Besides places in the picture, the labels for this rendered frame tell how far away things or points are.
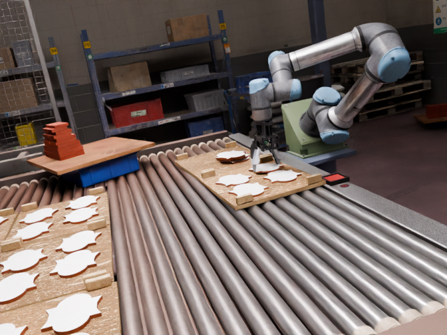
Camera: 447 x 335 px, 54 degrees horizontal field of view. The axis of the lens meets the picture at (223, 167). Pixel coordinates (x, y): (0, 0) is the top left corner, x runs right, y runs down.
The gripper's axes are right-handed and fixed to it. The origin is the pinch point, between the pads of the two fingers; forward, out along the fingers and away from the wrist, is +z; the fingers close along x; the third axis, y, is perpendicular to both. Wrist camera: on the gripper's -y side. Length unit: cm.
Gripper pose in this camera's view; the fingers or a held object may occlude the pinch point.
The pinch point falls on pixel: (265, 166)
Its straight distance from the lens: 178.7
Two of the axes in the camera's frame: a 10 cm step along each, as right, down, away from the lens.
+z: 1.4, 9.4, 3.0
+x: 9.3, -2.3, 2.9
